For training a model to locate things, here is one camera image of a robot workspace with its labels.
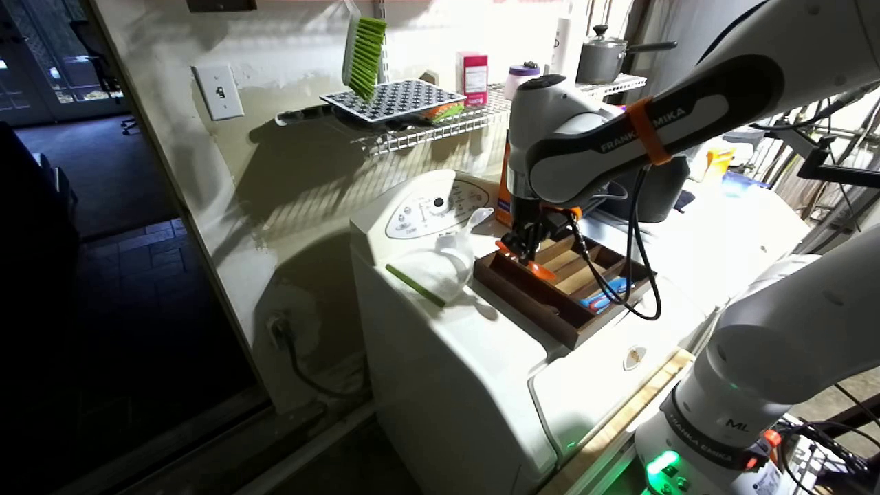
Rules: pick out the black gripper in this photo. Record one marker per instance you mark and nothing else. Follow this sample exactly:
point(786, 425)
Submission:
point(536, 221)

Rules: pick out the orange plastic spoon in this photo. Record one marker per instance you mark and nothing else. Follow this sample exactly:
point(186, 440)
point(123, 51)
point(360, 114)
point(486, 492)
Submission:
point(537, 267)

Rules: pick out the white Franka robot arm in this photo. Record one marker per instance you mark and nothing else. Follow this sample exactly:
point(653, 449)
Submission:
point(779, 339)

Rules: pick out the dark wooden utensil holder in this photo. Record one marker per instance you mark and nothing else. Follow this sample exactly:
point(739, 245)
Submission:
point(551, 312)

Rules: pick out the blue plastic spoon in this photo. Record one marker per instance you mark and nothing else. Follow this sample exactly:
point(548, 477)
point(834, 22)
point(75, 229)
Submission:
point(606, 291)

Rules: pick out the white washing machine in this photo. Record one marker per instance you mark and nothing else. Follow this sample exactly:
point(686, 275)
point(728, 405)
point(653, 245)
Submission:
point(457, 386)

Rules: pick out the green stick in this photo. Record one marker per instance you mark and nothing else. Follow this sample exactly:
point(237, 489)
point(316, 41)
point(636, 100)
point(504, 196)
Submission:
point(417, 283)

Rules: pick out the white jar with purple lid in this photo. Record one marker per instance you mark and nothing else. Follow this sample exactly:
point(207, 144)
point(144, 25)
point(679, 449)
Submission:
point(523, 75)

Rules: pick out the pink cardboard box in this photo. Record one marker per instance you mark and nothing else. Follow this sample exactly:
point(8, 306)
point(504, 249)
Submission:
point(474, 81)

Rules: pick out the wooden plank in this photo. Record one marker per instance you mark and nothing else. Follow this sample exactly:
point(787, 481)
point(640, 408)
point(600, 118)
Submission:
point(624, 412)

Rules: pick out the grey metal kettle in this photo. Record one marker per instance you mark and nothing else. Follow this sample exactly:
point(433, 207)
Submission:
point(600, 59)

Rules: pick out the slim white bottle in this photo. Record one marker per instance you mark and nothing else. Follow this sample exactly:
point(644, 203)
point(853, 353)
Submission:
point(559, 44)

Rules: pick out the black stand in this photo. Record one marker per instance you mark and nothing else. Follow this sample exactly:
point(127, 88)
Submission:
point(834, 166)

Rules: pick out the white light switch plate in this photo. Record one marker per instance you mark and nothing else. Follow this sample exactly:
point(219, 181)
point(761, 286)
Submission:
point(219, 88)

